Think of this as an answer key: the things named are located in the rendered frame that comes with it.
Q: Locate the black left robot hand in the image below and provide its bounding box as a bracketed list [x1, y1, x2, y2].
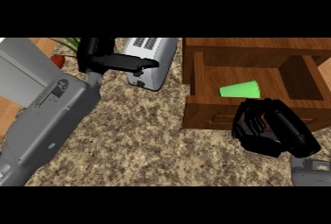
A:
[77, 37, 161, 78]

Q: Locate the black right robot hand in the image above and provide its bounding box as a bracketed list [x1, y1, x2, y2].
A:
[231, 97, 324, 159]

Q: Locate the green cup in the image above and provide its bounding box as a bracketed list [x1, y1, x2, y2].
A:
[218, 80, 263, 100]

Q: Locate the brown wooden drawer front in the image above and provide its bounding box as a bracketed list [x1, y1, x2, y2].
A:
[181, 94, 331, 133]

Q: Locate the brown wooden drawer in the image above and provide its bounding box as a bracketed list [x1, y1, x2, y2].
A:
[191, 51, 331, 102]
[181, 94, 331, 133]

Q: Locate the potted plant with red pot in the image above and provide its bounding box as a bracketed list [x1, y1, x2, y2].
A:
[48, 37, 85, 70]

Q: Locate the silver toaster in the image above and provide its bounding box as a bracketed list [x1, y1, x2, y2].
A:
[122, 37, 181, 92]

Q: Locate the brown wooden cabinet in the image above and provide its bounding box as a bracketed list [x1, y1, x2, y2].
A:
[181, 37, 331, 88]

